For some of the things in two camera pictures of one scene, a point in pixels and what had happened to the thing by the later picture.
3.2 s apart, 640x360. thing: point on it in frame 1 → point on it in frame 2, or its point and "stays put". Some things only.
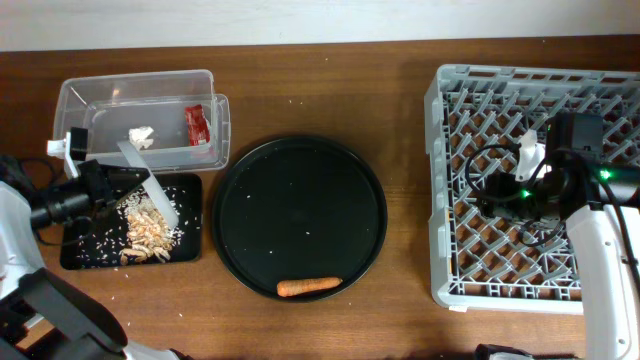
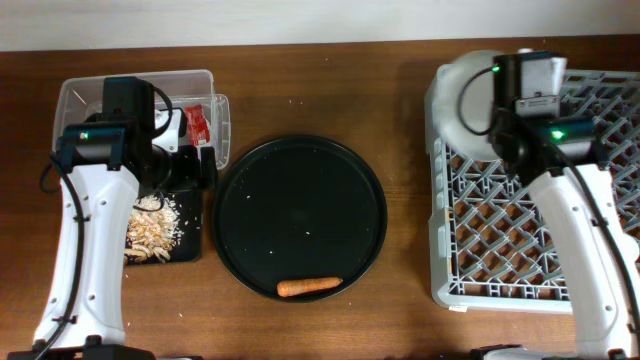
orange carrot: x=289 y=287 stays put
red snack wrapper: x=198 y=128 stays put
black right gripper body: x=532 y=203 → x=499 y=128
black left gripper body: x=90 y=192 → x=179 y=171
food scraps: x=148 y=235 stays put
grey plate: x=149 y=185 → x=459 y=101
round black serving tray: x=299 y=208 stays put
